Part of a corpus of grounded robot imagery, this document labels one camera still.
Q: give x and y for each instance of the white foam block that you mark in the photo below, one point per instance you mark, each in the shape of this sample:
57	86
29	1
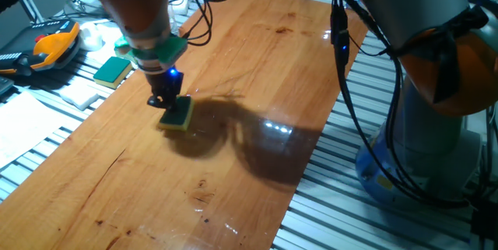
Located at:
79	96

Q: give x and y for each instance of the green yellow rectangular sponge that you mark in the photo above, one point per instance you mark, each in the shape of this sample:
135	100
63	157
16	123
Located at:
179	119
113	70

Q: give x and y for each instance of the orange black teach pendant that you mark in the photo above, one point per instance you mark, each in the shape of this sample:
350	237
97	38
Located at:
50	47

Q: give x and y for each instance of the white crumpled tissue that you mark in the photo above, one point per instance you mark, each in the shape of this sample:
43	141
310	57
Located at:
91	37

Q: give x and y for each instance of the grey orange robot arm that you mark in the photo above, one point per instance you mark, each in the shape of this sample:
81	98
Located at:
128	1

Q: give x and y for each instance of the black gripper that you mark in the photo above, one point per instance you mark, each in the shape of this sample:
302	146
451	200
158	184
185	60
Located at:
165	84

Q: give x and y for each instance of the white paper sheet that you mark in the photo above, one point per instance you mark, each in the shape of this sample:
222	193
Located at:
27	125

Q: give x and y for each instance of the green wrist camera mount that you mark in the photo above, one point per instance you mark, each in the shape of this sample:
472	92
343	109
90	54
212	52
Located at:
171	51

